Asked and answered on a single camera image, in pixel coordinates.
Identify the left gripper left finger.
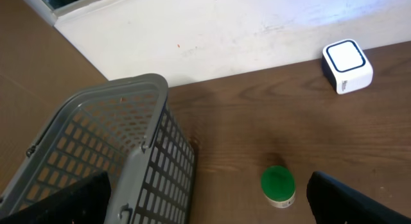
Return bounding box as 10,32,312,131
1,171,111,224

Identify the grey plastic shopping basket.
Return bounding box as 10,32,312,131
1,73,197,224

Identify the green lid jar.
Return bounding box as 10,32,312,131
261,165,295,209

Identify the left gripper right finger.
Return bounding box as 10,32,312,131
306,171,410,224

